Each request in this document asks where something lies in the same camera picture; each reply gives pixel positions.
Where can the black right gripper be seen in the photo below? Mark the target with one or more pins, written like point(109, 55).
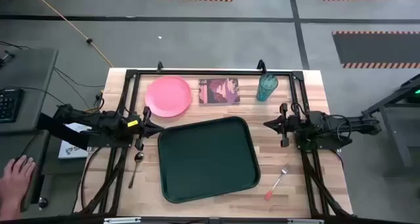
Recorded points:
point(292, 125)

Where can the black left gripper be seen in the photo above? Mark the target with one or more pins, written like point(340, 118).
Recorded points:
point(144, 132)

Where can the pink round plate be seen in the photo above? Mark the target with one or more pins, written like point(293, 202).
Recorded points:
point(168, 96)

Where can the teal faceted plastic cup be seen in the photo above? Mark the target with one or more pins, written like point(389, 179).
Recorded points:
point(266, 87)

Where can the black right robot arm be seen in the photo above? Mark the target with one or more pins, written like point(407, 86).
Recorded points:
point(354, 123)

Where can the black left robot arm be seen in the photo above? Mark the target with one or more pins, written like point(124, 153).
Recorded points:
point(108, 122)

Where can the metal spoon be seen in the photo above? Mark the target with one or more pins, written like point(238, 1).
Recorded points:
point(139, 156)

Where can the dark green serving tray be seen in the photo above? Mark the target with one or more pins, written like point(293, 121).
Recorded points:
point(208, 160)

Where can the purple pink picture card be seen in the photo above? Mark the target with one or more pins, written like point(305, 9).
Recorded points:
point(219, 91)

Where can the white printed booklet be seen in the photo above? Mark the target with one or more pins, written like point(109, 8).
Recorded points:
point(70, 150)

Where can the grey metal stand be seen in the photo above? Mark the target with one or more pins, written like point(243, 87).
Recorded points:
point(390, 109)

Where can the grey side desk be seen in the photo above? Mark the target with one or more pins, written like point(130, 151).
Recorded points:
point(31, 73)

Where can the person's hand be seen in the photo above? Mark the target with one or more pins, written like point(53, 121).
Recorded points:
point(16, 178)

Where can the black keyboard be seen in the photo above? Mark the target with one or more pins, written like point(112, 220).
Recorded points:
point(10, 104)

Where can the black rig frame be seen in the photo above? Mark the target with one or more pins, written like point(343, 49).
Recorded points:
point(213, 72)

